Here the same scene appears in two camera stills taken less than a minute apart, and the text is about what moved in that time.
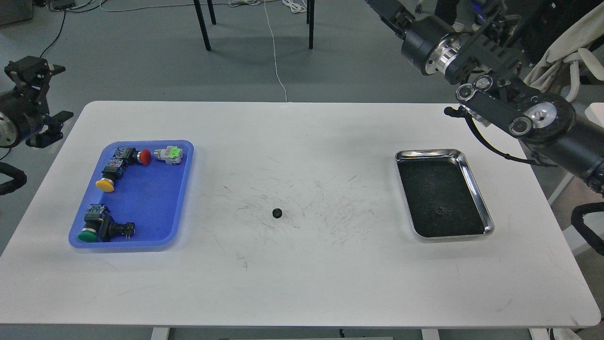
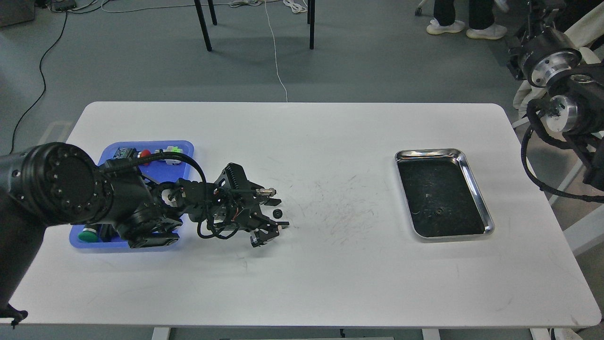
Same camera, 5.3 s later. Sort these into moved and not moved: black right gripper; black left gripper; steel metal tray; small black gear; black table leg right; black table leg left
Moved: black left gripper; black right gripper
Not moved: black table leg left; steel metal tray; small black gear; black table leg right
